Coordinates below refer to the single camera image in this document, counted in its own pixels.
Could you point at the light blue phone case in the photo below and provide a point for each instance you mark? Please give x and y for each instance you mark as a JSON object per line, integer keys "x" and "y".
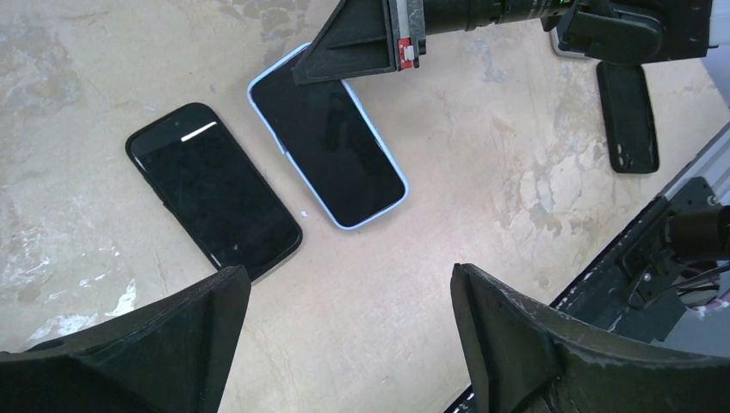
{"x": 336, "y": 142}

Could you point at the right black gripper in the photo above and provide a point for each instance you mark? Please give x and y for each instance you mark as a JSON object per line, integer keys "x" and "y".
{"x": 360, "y": 39}

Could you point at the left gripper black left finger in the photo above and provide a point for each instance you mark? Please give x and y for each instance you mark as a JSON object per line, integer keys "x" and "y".
{"x": 173, "y": 355}

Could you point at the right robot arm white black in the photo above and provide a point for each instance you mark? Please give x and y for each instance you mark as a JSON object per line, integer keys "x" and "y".
{"x": 638, "y": 32}

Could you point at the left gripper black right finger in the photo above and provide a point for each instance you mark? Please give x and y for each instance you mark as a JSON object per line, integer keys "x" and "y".
{"x": 524, "y": 356}

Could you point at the aluminium frame rail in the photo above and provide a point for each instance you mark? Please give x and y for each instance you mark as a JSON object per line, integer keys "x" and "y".
{"x": 711, "y": 163}

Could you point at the black phone case edge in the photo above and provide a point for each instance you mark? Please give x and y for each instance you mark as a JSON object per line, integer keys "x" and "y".
{"x": 628, "y": 119}

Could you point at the black phone with camera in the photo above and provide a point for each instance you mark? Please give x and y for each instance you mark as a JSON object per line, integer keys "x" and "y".
{"x": 210, "y": 185}

